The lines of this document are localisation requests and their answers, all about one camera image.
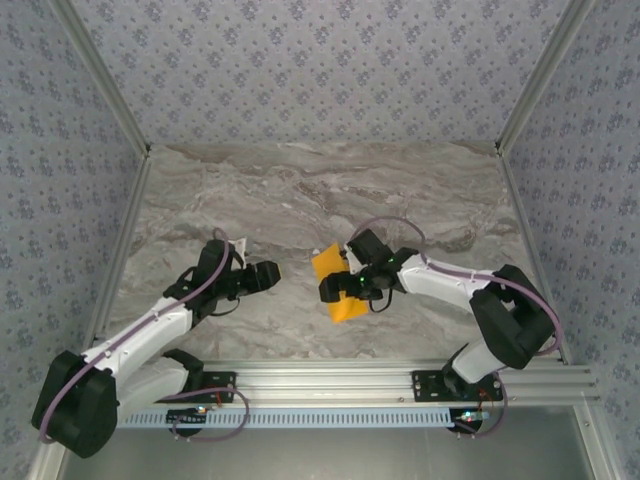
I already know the yellow paper sheet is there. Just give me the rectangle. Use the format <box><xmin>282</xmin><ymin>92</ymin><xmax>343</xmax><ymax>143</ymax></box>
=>
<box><xmin>310</xmin><ymin>242</ymin><xmax>370</xmax><ymax>325</ymax></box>

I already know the small controller circuit board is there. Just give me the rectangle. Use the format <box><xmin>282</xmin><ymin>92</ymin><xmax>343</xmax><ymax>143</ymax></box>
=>
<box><xmin>167</xmin><ymin>406</ymin><xmax>209</xmax><ymax>427</ymax></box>
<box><xmin>452</xmin><ymin>409</ymin><xmax>489</xmax><ymax>427</ymax></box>

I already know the grey metal tray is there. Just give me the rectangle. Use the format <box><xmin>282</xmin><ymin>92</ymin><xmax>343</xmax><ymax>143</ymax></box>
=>
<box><xmin>59</xmin><ymin>407</ymin><xmax>596</xmax><ymax>480</ymax></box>

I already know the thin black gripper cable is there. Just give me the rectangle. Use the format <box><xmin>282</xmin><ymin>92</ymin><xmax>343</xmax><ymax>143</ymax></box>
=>
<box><xmin>366</xmin><ymin>287</ymin><xmax>395</xmax><ymax>315</ymax></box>

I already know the aluminium frame cross beam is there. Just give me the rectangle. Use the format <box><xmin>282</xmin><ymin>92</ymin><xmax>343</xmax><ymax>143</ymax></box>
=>
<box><xmin>112</xmin><ymin>357</ymin><xmax>601</xmax><ymax>407</ymax></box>

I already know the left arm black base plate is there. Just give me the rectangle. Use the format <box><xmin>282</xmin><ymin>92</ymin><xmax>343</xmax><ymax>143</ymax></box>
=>
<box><xmin>149</xmin><ymin>370</ymin><xmax>239</xmax><ymax>404</ymax></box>

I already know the aluminium table side rail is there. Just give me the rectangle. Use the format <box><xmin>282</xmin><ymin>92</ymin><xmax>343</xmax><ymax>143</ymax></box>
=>
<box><xmin>79</xmin><ymin>149</ymin><xmax>154</xmax><ymax>359</ymax></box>
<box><xmin>494</xmin><ymin>149</ymin><xmax>574</xmax><ymax>366</ymax></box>

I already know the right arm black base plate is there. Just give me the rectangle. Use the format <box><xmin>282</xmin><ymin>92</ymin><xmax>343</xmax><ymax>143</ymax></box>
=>
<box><xmin>410</xmin><ymin>369</ymin><xmax>504</xmax><ymax>404</ymax></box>

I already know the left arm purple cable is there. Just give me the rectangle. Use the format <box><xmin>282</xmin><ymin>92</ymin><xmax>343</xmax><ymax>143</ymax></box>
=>
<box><xmin>37</xmin><ymin>227</ymin><xmax>251</xmax><ymax>446</ymax></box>

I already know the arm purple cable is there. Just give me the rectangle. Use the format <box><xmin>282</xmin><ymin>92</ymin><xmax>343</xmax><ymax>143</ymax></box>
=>
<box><xmin>352</xmin><ymin>215</ymin><xmax>564</xmax><ymax>441</ymax></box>
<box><xmin>37</xmin><ymin>227</ymin><xmax>251</xmax><ymax>446</ymax></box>

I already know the pale slotted cable duct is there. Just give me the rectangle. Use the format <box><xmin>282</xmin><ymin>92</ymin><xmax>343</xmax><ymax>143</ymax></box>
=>
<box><xmin>115</xmin><ymin>408</ymin><xmax>459</xmax><ymax>430</ymax></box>

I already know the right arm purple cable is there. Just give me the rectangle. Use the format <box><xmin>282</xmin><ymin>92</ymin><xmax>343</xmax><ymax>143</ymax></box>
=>
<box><xmin>352</xmin><ymin>215</ymin><xmax>564</xmax><ymax>441</ymax></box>

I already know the aluminium frame corner post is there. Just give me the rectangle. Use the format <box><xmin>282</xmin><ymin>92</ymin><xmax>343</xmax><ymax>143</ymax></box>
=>
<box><xmin>47</xmin><ymin>0</ymin><xmax>154</xmax><ymax>159</ymax></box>
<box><xmin>493</xmin><ymin>0</ymin><xmax>599</xmax><ymax>157</ymax></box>

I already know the aluminium tray side rail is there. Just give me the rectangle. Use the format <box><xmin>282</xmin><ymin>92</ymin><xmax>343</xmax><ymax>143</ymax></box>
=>
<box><xmin>574</xmin><ymin>399</ymin><xmax>621</xmax><ymax>480</ymax></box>
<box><xmin>30</xmin><ymin>439</ymin><xmax>69</xmax><ymax>480</ymax></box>

